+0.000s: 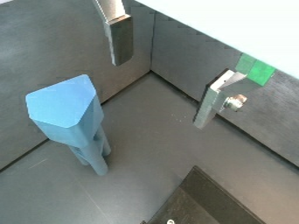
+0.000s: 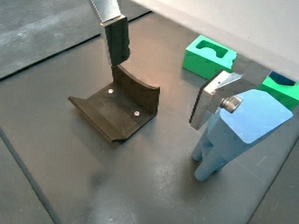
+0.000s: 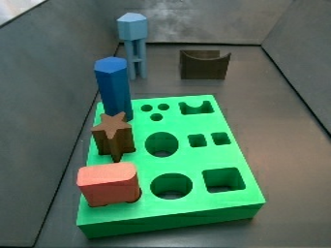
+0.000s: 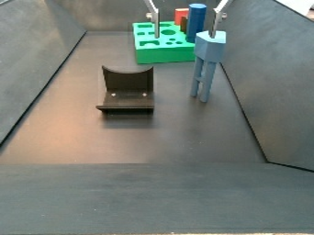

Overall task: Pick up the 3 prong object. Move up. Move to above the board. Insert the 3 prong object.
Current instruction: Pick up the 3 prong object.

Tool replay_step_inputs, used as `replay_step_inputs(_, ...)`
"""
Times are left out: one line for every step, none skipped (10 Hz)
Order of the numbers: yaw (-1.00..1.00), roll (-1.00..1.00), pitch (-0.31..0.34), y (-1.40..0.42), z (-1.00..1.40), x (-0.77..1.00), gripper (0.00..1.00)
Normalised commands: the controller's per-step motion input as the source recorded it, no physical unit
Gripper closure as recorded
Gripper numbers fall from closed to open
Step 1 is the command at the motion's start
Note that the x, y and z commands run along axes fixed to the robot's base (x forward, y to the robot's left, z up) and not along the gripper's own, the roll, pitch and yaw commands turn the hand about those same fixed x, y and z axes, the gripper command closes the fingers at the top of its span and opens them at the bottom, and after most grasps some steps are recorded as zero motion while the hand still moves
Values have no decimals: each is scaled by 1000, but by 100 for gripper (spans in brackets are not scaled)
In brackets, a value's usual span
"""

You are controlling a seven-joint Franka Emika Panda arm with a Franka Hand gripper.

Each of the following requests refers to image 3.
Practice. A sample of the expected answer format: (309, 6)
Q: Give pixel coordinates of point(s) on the dark brown curved block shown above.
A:
(203, 64)

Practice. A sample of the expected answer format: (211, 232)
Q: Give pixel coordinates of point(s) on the green shape sorter board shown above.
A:
(193, 176)

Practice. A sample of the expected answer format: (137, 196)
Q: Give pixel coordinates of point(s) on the red rounded block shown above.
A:
(108, 183)

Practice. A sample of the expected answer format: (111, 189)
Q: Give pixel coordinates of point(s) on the brown star block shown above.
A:
(113, 136)

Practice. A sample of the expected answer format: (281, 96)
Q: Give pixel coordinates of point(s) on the dark blue pentagon block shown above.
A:
(113, 86)

